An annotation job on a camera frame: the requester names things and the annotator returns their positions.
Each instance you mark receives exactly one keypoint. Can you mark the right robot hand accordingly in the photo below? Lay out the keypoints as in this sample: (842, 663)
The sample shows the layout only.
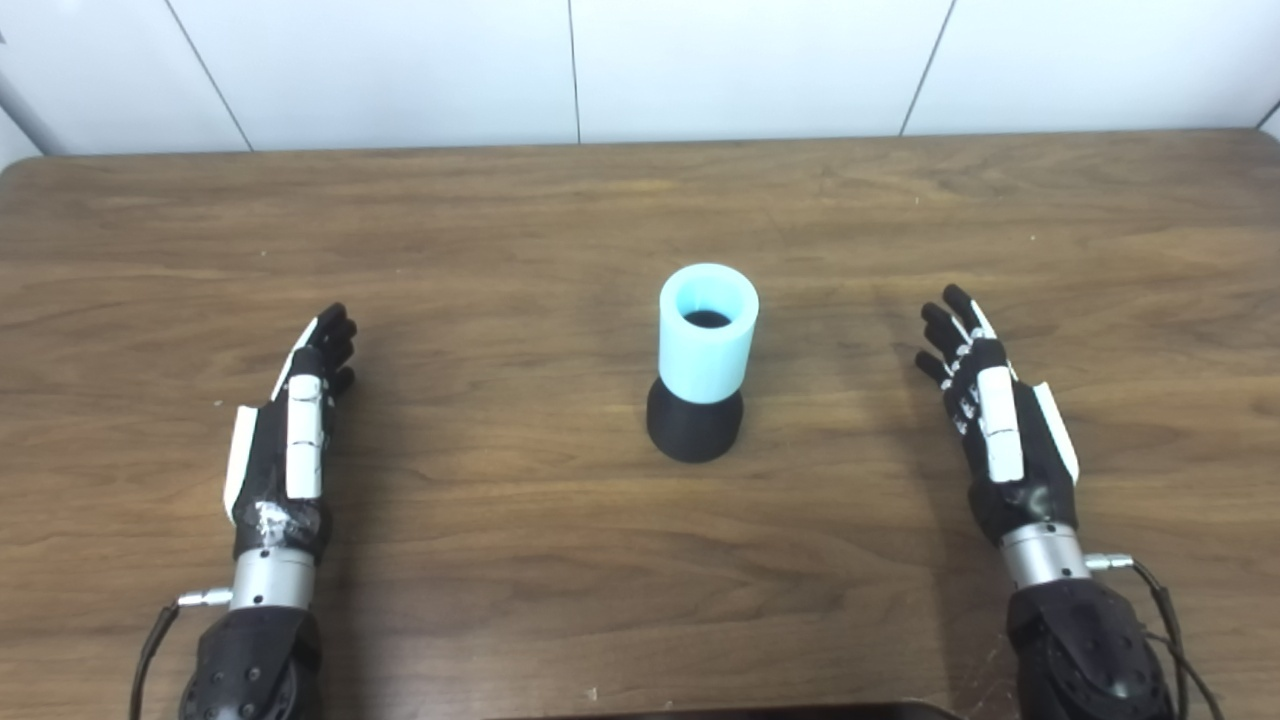
(1000, 430)

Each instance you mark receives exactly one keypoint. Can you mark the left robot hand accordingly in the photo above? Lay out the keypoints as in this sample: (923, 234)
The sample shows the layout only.
(303, 440)

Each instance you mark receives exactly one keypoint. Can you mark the black nozzle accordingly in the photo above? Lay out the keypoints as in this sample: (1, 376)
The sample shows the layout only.
(695, 430)

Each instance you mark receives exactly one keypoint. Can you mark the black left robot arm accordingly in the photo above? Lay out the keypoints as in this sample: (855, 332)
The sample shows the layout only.
(265, 650)

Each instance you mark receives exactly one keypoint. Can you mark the grey corner post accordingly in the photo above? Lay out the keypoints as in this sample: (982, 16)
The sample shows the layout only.
(20, 120)

